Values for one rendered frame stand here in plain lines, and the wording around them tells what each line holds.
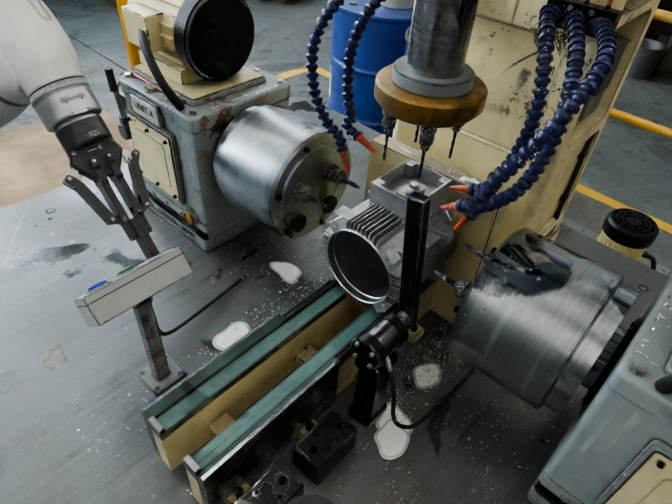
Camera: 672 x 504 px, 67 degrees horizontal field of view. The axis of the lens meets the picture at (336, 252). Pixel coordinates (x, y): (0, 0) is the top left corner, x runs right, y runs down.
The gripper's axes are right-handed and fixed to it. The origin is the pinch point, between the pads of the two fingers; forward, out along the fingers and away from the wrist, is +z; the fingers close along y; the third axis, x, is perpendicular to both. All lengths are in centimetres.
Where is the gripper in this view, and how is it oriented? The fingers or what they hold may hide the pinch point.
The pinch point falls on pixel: (142, 237)
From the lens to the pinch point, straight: 90.9
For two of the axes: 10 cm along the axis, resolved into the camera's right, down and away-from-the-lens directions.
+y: 6.7, -4.6, 5.8
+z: 4.3, 8.8, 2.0
